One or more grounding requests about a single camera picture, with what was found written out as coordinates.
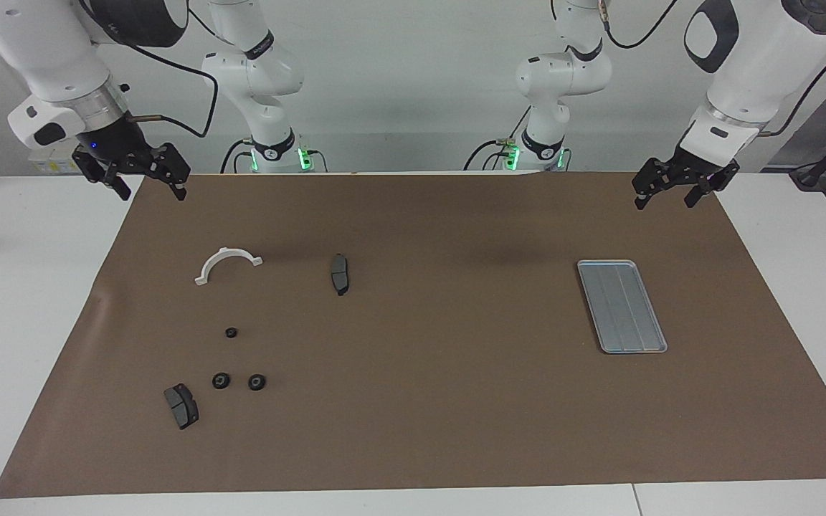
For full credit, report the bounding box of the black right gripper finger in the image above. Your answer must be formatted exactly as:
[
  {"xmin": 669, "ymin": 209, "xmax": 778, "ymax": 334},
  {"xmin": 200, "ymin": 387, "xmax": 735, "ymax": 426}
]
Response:
[
  {"xmin": 103, "ymin": 169, "xmax": 133, "ymax": 202},
  {"xmin": 162, "ymin": 143, "xmax": 192, "ymax": 201}
]

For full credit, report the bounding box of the silver metal tray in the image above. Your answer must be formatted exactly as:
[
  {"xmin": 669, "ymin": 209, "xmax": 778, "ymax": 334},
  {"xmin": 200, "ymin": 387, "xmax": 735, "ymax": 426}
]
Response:
[{"xmin": 576, "ymin": 259, "xmax": 669, "ymax": 355}]

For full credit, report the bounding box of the yellow label plate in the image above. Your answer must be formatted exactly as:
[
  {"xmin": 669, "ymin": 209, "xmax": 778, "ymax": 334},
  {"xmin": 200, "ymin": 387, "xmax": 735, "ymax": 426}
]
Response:
[{"xmin": 29, "ymin": 147, "xmax": 77, "ymax": 175}]

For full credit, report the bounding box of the long grey brake pad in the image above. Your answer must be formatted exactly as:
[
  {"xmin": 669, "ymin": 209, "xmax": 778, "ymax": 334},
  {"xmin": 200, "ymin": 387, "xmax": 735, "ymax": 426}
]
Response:
[{"xmin": 330, "ymin": 253, "xmax": 351, "ymax": 297}]

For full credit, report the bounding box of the short grey brake pad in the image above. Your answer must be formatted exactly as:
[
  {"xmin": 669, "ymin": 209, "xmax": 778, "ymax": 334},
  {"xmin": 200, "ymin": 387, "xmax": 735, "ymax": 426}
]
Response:
[{"xmin": 163, "ymin": 383, "xmax": 200, "ymax": 431}]

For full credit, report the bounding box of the brown paper table mat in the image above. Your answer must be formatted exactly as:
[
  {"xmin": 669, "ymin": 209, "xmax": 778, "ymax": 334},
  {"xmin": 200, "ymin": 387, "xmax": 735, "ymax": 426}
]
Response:
[{"xmin": 0, "ymin": 171, "xmax": 826, "ymax": 500}]

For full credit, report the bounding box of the black base power cable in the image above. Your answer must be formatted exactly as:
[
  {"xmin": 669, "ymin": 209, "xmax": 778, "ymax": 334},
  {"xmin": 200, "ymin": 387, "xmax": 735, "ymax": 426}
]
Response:
[
  {"xmin": 221, "ymin": 138, "xmax": 255, "ymax": 174},
  {"xmin": 463, "ymin": 106, "xmax": 533, "ymax": 173}
]

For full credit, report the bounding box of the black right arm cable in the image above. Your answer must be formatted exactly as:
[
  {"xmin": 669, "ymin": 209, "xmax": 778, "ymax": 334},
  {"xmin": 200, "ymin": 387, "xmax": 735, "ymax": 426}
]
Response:
[{"xmin": 80, "ymin": 0, "xmax": 220, "ymax": 138}]

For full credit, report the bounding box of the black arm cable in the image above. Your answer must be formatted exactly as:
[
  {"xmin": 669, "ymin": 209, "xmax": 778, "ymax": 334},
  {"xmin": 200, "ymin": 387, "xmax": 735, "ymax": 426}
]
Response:
[
  {"xmin": 80, "ymin": 0, "xmax": 220, "ymax": 138},
  {"xmin": 598, "ymin": 0, "xmax": 826, "ymax": 138}
]

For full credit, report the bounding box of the white plastic half-ring clamp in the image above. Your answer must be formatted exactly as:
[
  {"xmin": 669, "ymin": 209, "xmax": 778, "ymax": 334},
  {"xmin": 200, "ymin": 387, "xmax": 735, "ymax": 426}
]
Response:
[{"xmin": 194, "ymin": 247, "xmax": 264, "ymax": 287}]

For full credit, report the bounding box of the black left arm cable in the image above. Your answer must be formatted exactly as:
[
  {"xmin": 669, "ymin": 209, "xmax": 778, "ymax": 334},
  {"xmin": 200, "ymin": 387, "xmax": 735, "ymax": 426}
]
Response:
[{"xmin": 598, "ymin": 0, "xmax": 826, "ymax": 138}]

